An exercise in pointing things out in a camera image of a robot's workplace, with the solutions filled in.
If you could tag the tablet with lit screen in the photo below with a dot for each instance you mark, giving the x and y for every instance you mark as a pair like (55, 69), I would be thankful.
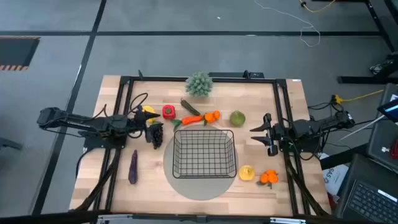
(390, 109)

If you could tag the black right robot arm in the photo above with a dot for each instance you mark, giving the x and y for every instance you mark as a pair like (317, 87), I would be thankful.
(311, 127)

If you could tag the black crossbar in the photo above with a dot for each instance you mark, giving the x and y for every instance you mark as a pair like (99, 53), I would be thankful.
(46, 217)

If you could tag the green pear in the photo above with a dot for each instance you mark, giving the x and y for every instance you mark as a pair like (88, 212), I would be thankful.
(237, 119)

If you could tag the purple eggplant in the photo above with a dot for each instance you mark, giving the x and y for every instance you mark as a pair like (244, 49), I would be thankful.
(133, 168)

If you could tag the dark purple grape bunch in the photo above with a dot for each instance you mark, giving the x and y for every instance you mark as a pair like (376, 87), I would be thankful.
(157, 138)

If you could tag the white printed box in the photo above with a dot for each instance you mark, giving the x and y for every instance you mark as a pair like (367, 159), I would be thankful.
(334, 179)

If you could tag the black desk frame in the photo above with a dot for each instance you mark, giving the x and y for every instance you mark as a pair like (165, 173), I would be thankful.
(379, 28)

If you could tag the black aluminium table frame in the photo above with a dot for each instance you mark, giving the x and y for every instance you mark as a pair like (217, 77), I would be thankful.
(155, 79)

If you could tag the orange carrot with green leaves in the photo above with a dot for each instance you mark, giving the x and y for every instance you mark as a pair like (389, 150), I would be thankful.
(192, 119)

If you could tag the black laptop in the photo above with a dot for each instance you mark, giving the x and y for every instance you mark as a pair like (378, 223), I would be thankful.
(370, 196)

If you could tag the round grey placemat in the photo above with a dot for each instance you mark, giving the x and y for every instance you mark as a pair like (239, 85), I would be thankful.
(199, 189)

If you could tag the red bell pepper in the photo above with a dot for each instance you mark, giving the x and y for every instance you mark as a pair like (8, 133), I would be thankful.
(168, 112)

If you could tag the black floor hatch striped edge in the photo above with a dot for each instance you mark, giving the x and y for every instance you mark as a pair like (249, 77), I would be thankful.
(15, 51)

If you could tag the black equipment case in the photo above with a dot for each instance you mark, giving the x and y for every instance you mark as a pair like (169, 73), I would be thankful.
(384, 140)

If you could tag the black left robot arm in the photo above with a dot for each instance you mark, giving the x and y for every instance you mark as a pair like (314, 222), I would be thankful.
(93, 124)

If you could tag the orange tangerine cluster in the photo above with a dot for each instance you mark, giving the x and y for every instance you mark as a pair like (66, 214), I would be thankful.
(269, 178)
(211, 116)

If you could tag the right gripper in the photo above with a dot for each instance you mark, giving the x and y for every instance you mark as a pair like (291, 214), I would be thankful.
(273, 133)

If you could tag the dark green chili pepper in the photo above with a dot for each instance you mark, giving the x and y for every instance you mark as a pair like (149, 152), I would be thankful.
(189, 107)

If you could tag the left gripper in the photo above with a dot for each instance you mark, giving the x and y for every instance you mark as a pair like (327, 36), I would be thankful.
(138, 124)

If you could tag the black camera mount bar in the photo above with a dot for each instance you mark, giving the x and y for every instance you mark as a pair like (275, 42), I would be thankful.
(236, 74)

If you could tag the green broccoli bunch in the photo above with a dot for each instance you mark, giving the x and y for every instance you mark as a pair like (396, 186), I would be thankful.
(199, 84)

